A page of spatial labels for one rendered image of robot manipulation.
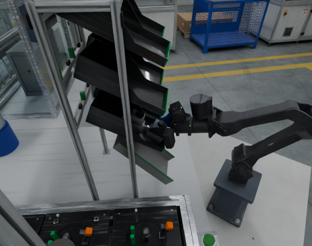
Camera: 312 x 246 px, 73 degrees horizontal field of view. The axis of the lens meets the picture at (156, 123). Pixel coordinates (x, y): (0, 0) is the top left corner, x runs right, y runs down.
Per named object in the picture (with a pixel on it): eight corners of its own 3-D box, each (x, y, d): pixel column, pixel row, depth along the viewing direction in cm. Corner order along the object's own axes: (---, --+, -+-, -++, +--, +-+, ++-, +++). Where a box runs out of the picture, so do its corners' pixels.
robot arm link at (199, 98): (229, 120, 71) (228, 89, 64) (229, 137, 65) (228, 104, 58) (196, 121, 75) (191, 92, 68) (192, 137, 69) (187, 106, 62)
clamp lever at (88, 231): (88, 237, 71) (92, 227, 67) (87, 243, 70) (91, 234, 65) (77, 236, 70) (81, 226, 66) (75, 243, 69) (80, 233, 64)
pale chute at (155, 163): (167, 160, 98) (174, 156, 96) (165, 185, 88) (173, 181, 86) (120, 124, 87) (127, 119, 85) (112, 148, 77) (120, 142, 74)
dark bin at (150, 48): (167, 49, 65) (179, 25, 60) (164, 67, 55) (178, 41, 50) (77, 3, 59) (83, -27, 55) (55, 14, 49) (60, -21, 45)
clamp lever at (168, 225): (164, 232, 72) (172, 221, 68) (165, 238, 71) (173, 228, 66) (154, 231, 71) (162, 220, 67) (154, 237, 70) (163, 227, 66)
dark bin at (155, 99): (165, 93, 75) (175, 77, 70) (163, 116, 65) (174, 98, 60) (89, 58, 69) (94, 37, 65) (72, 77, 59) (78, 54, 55)
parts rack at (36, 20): (140, 147, 122) (128, -20, 71) (141, 207, 94) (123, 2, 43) (103, 149, 121) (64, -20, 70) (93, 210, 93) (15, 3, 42)
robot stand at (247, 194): (248, 200, 96) (262, 173, 83) (239, 228, 87) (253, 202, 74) (217, 185, 102) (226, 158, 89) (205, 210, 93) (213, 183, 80)
